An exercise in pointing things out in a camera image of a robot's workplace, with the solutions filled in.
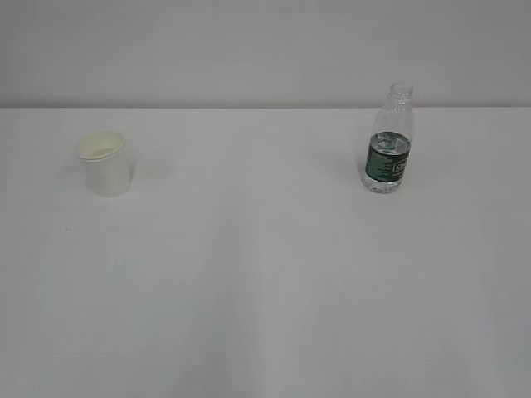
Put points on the white paper cup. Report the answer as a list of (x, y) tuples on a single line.
[(104, 158)]

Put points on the clear water bottle green label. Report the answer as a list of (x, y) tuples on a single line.
[(390, 141)]

